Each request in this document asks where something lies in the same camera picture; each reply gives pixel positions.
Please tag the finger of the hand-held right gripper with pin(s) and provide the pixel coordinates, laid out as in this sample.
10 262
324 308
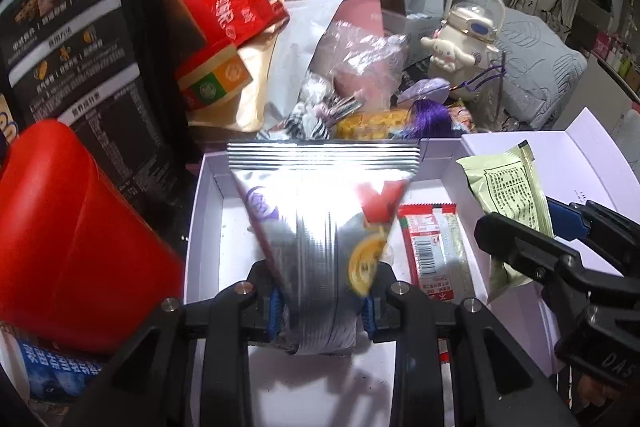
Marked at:
565 217
525 252

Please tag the silver snack packet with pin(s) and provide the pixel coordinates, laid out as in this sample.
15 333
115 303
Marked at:
310 232

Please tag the green sachet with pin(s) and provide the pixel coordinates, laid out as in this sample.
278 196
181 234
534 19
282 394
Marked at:
505 192

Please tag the plaid hair bow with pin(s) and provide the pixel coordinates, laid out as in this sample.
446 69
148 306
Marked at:
295 122

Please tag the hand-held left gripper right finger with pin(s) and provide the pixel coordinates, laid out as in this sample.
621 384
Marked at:
370 312

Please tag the gold pouch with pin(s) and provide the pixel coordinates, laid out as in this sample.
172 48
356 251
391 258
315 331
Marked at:
250 97

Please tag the red printed packet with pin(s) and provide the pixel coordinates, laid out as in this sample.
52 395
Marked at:
240 7

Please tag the red canister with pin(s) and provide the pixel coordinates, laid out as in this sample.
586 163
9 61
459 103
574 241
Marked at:
75 232

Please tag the colourful candy packet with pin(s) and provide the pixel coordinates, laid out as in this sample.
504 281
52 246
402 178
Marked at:
460 117

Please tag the blue tablet tube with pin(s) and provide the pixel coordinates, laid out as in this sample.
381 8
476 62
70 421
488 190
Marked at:
55 367

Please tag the yellow snack packet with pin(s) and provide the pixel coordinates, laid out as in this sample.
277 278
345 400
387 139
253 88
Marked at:
375 124

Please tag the black stand-up pouch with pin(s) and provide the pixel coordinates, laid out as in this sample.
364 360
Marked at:
75 57

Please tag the clear plastic bag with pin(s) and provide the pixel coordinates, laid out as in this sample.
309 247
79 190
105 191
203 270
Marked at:
365 57

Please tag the purple tassel sachet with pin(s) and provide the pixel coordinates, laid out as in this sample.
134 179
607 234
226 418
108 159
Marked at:
430 107

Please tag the grey quilted chair cover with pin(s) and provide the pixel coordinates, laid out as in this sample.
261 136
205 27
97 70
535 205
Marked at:
540 67

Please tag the red and green carton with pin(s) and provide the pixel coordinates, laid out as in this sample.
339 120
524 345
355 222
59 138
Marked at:
210 77

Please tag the lavender gift box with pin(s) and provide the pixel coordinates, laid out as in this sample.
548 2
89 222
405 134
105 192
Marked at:
215 232

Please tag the cream character water bottle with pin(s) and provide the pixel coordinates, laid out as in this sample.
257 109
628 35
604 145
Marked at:
467 32

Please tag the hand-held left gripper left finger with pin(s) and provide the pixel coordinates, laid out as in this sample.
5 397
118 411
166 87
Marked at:
272 312

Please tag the red and white sachet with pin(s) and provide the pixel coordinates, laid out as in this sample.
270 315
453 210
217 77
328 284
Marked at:
430 247

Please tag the row of cosmetic boxes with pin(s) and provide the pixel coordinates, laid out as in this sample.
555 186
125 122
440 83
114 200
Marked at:
620 57

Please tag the pink tumbler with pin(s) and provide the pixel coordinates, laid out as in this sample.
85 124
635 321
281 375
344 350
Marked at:
357 14

